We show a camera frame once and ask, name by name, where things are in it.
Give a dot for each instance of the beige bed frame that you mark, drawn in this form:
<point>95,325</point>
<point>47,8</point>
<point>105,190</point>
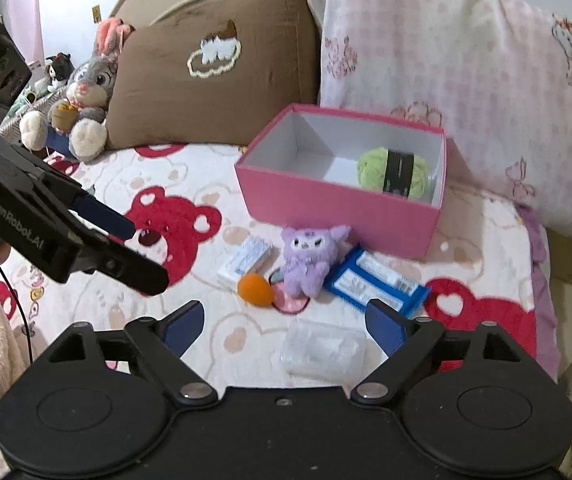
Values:
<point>566,255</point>

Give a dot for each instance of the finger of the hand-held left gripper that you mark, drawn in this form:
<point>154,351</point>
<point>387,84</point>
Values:
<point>108,220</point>
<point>135,272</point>

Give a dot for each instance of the black and white plush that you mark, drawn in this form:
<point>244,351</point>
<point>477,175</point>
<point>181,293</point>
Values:
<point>58,67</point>

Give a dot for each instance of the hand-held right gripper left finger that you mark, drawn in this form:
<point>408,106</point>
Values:
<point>185,331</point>

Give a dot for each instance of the small yellow wall fixture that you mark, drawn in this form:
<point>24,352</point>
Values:
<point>96,13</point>

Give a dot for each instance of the grey bunny plush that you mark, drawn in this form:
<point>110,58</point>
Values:
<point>90,72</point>

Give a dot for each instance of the pink checked pillow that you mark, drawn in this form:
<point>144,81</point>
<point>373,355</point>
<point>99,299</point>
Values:
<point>441,60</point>

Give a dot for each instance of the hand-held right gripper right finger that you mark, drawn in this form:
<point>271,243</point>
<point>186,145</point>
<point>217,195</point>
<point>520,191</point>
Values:
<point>385,329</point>

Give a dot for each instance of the pink cardboard box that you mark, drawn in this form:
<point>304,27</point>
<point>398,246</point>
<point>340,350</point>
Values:
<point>316,210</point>

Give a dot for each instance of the red bear printed blanket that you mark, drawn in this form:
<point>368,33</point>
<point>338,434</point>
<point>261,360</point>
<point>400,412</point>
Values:
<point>165,220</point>

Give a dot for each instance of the green yarn ball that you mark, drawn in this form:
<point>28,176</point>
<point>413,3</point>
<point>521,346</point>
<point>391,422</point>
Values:
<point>371,170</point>

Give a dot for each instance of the orange makeup sponge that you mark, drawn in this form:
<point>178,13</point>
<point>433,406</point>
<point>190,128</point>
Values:
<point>255,290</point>

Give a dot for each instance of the purple plush toy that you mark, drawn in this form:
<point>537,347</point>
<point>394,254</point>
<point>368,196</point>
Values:
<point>308,260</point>

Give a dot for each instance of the blue packet with white labels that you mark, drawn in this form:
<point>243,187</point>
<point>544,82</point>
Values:
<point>366,272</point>

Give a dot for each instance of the orange white tissue pack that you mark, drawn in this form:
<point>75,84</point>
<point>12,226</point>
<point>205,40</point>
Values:
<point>323,350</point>

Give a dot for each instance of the purple frilled cloth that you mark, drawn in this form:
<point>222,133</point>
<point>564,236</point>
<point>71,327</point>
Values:
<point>541,310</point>

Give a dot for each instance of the small white blue-print box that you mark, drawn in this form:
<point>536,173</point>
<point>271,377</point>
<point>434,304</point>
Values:
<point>243,260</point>

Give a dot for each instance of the brown pillow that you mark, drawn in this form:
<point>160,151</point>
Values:
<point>165,100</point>

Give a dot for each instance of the pink hanging cloth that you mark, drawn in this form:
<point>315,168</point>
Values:
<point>23,10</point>

